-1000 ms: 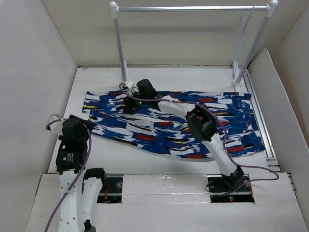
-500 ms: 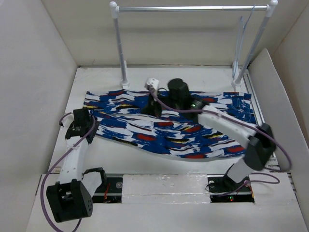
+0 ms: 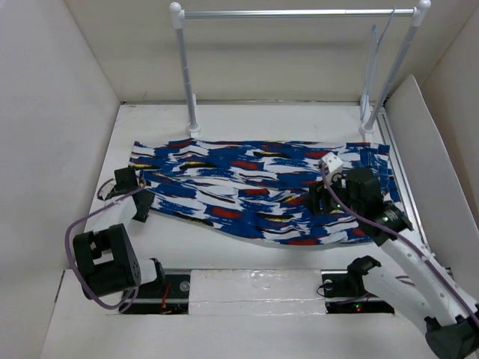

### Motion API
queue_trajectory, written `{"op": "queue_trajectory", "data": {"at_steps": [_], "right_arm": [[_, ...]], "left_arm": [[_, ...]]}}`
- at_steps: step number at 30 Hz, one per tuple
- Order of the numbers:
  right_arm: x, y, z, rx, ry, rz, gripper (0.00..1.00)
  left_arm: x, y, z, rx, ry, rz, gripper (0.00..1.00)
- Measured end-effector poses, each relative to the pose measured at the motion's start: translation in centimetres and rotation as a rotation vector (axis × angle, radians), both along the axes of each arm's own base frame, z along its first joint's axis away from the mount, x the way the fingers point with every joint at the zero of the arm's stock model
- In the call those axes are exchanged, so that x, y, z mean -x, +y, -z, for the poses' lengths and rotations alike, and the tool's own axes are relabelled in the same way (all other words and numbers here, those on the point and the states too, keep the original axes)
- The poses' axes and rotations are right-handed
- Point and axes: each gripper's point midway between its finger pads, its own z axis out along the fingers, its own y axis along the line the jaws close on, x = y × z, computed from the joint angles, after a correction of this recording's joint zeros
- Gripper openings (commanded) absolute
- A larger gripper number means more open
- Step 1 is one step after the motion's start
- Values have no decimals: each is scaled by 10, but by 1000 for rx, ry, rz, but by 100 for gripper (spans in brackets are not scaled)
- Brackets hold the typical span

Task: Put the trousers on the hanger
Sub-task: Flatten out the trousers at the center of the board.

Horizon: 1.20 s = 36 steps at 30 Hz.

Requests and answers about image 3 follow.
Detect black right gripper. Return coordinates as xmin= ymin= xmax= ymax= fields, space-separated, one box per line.
xmin=299 ymin=169 xmax=363 ymax=217

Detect blue patterned trousers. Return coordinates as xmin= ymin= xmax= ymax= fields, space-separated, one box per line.
xmin=129 ymin=138 xmax=401 ymax=246

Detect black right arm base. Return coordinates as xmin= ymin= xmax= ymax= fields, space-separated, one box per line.
xmin=317 ymin=269 xmax=395 ymax=314

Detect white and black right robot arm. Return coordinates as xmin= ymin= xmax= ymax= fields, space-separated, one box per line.
xmin=306 ymin=162 xmax=478 ymax=358

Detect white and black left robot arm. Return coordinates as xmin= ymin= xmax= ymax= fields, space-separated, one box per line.
xmin=73 ymin=168 xmax=167 ymax=300

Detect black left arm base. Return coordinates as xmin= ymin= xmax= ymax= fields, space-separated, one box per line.
xmin=120 ymin=270 xmax=191 ymax=315

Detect white clothes rack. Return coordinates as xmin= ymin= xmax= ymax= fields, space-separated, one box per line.
xmin=162 ymin=1 xmax=433 ymax=141

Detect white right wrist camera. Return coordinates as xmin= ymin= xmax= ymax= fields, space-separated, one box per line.
xmin=320 ymin=153 xmax=344 ymax=181

